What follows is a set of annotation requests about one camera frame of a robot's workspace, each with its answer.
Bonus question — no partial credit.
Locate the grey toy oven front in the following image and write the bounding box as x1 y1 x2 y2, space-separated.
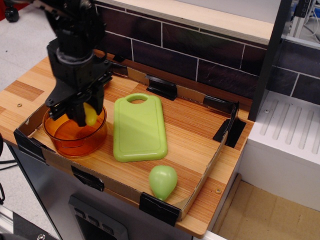
68 196 129 240

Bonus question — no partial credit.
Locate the cardboard fence with black tape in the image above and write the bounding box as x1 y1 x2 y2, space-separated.
14 58 253 235

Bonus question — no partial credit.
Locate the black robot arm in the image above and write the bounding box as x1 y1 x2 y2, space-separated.
38 0 112 127

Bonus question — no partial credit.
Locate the orange transparent plastic pot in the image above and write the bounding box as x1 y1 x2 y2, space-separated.
42 108 108 157

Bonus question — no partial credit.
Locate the green plastic cutting board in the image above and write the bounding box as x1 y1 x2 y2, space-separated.
113 93 168 163

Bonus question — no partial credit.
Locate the green plastic toy pear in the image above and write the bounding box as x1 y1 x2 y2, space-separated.
148 165 178 201

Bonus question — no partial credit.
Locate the yellow plastic toy banana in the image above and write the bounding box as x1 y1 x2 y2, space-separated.
83 102 98 126

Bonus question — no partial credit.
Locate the white toy sink drainboard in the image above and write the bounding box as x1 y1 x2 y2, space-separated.
238 91 320 211

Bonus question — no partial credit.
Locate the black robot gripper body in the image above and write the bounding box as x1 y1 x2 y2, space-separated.
45 39 112 119

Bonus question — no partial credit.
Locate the black caster wheel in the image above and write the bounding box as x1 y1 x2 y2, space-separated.
4 6 19 23

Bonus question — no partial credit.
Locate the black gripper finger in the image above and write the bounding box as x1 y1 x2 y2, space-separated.
89 84 104 115
66 98 87 127

